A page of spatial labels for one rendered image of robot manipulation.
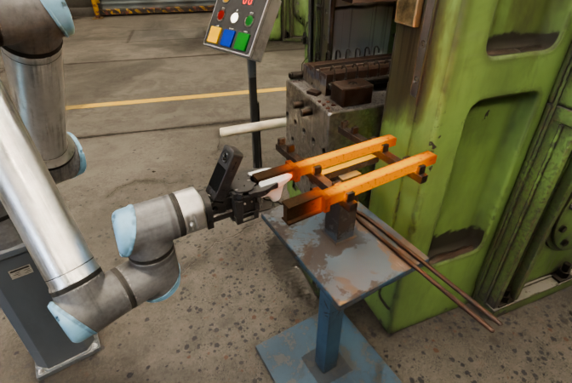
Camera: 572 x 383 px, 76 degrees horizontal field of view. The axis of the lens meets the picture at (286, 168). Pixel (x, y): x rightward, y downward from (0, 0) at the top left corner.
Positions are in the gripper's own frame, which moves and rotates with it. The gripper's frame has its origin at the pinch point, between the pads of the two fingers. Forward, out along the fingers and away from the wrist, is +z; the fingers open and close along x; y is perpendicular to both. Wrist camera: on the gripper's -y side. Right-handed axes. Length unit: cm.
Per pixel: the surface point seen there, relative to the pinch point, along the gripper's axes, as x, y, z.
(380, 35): -60, -10, 82
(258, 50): -88, -4, 37
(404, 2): -18, -30, 49
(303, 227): -7.2, 26.4, 10.4
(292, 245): -2.5, 26.4, 3.8
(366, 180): 12.9, -0.7, 12.9
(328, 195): 13.1, -0.8, 2.8
